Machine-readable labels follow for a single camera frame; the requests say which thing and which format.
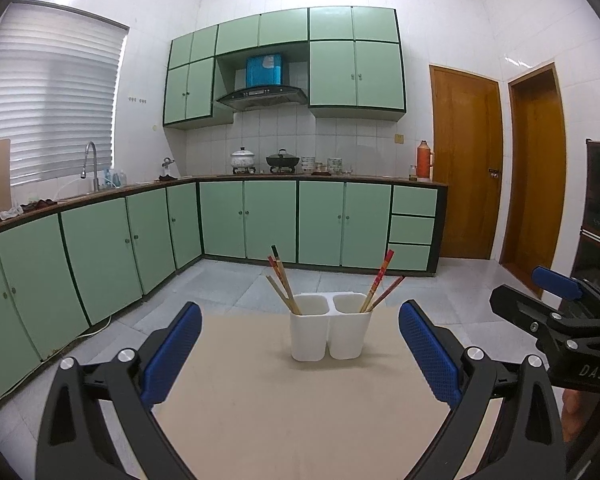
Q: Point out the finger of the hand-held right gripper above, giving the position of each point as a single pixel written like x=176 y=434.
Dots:
x=555 y=282
x=515 y=305

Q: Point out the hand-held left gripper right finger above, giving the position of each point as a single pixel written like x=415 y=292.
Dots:
x=430 y=355

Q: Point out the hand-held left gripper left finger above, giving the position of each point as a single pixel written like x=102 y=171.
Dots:
x=175 y=355

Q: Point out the dark brown chopstick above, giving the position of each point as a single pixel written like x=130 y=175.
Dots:
x=387 y=291

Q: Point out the red-tipped wooden chopstick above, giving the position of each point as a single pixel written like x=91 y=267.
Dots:
x=379 y=276
x=271 y=260

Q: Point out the pale wooden chopstick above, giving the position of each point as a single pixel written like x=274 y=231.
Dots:
x=277 y=291

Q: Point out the white plastic utensil holder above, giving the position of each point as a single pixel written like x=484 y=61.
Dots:
x=310 y=335

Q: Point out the dark-topped chopstick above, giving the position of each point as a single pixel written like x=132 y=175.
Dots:
x=286 y=280

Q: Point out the person's right hand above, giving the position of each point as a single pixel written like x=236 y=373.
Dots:
x=577 y=410

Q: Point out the wooden door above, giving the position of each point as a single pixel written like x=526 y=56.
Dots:
x=535 y=185
x=465 y=170

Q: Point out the green drawer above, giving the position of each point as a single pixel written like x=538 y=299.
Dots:
x=412 y=230
x=410 y=256
x=414 y=201

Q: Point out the green base cabinet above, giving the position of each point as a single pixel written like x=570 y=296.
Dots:
x=95 y=260
x=270 y=220

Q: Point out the orange thermos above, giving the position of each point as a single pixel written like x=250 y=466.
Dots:
x=424 y=165

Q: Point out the small glass jar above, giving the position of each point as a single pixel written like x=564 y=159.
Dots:
x=412 y=172

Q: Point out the dark cloth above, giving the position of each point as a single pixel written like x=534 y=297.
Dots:
x=169 y=177

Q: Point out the gas stove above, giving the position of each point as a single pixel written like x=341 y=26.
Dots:
x=242 y=170

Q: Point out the metal kitchen faucet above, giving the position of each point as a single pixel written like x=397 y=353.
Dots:
x=96 y=170

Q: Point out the brown cloth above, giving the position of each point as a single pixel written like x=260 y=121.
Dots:
x=35 y=205

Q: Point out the white cooking pot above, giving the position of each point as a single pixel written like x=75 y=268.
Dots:
x=242 y=160

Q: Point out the patterned ceramic jar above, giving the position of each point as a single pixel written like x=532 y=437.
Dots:
x=334 y=165

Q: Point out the white cloth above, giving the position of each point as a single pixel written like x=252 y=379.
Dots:
x=10 y=212

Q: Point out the black wok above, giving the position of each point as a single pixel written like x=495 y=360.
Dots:
x=282 y=161

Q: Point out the black range hood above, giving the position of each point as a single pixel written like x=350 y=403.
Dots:
x=260 y=96

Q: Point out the white window blinds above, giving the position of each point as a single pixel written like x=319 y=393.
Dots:
x=50 y=110

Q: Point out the green wall cabinet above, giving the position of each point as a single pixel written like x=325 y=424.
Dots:
x=187 y=90
x=355 y=75
x=260 y=32

